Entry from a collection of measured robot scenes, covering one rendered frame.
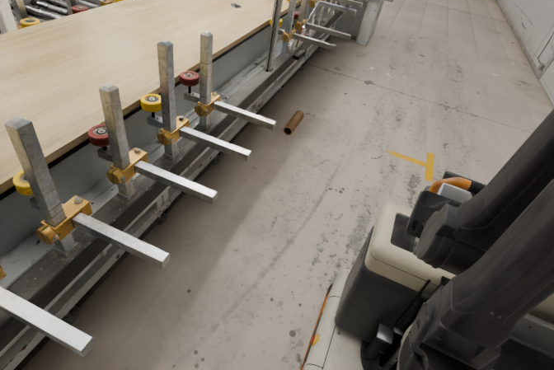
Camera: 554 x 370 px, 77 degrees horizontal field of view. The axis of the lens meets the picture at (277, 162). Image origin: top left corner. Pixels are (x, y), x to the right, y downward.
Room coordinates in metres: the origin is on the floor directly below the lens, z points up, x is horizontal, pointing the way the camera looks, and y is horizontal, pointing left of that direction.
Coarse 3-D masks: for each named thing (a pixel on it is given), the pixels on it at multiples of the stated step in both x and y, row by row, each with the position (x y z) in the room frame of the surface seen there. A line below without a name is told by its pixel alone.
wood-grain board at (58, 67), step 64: (128, 0) 2.14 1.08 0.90; (192, 0) 2.38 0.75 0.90; (256, 0) 2.67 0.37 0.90; (0, 64) 1.14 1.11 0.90; (64, 64) 1.23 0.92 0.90; (128, 64) 1.33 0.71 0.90; (192, 64) 1.45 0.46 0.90; (0, 128) 0.78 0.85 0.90; (64, 128) 0.84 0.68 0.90; (0, 192) 0.56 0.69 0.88
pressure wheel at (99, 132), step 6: (96, 126) 0.87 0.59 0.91; (102, 126) 0.87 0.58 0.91; (90, 132) 0.83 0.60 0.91; (96, 132) 0.84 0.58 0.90; (102, 132) 0.85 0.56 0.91; (90, 138) 0.82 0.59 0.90; (96, 138) 0.81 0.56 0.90; (102, 138) 0.82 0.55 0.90; (96, 144) 0.81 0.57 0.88; (102, 144) 0.82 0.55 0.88; (108, 144) 0.83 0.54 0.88
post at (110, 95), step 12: (108, 84) 0.79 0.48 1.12; (108, 96) 0.77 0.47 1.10; (108, 108) 0.77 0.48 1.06; (120, 108) 0.80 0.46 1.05; (108, 120) 0.77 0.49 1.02; (120, 120) 0.79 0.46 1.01; (108, 132) 0.77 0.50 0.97; (120, 132) 0.78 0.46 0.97; (120, 144) 0.77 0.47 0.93; (120, 156) 0.77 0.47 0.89; (120, 168) 0.77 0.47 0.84; (132, 180) 0.80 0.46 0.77; (120, 192) 0.77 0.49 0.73; (132, 192) 0.79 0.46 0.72
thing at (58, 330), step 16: (0, 288) 0.33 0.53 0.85; (0, 304) 0.30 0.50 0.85; (16, 304) 0.31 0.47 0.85; (32, 304) 0.31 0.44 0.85; (32, 320) 0.29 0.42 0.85; (48, 320) 0.29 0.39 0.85; (48, 336) 0.27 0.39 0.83; (64, 336) 0.27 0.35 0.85; (80, 336) 0.27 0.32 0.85; (80, 352) 0.25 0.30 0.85
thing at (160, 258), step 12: (36, 204) 0.59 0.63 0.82; (84, 216) 0.58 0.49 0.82; (84, 228) 0.55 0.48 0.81; (96, 228) 0.55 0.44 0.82; (108, 228) 0.56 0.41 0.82; (108, 240) 0.53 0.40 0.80; (120, 240) 0.53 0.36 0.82; (132, 240) 0.53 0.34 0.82; (132, 252) 0.51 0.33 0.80; (144, 252) 0.51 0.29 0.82; (156, 252) 0.51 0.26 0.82; (156, 264) 0.49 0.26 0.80
